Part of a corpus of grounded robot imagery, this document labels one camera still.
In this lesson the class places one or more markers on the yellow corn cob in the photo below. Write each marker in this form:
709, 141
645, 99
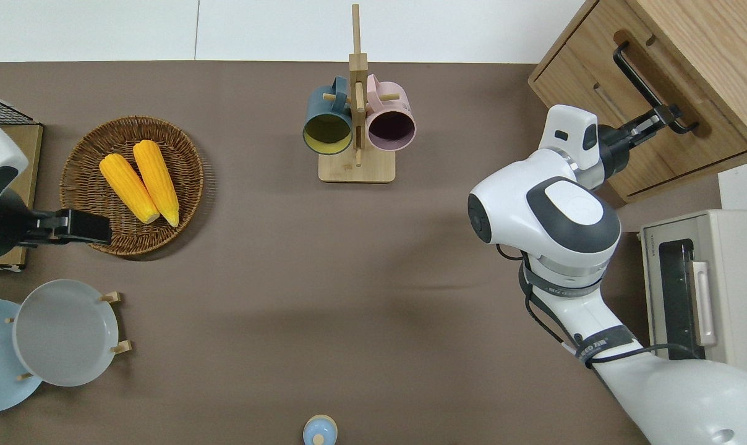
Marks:
157, 182
129, 188

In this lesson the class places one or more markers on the pink mug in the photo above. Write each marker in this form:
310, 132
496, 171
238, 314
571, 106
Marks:
391, 127

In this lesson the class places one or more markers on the light wooden cabinet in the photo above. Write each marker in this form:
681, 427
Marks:
720, 49

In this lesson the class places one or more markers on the brown table mat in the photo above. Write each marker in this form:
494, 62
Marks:
349, 278

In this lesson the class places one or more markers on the wooden mug stand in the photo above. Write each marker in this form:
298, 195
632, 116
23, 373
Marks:
356, 170

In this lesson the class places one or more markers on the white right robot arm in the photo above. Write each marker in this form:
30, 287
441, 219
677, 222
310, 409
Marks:
571, 216

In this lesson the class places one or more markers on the wooden plate rack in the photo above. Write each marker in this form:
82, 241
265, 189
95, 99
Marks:
121, 347

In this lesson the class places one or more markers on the brown wicker basket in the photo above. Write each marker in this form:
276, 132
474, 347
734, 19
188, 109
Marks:
89, 161

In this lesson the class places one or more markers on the grey plate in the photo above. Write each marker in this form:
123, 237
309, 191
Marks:
64, 334

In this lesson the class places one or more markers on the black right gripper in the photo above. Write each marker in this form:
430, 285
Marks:
614, 148

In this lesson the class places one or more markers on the dark blue mug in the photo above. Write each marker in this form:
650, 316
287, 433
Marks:
327, 133

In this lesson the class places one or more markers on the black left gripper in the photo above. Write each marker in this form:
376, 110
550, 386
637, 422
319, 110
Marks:
2, 228

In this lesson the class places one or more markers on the white toaster oven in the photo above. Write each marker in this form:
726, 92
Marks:
744, 278

